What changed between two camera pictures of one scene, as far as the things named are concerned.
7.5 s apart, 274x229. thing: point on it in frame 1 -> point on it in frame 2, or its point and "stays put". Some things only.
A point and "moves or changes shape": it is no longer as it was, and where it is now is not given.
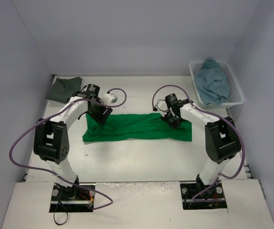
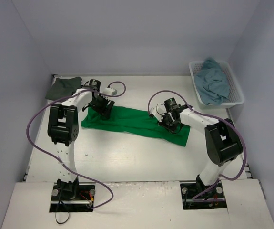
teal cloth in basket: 212,83 stays put
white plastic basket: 235,97 stays put
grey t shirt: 62,89 stays put
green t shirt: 149,126 moves or changes shape
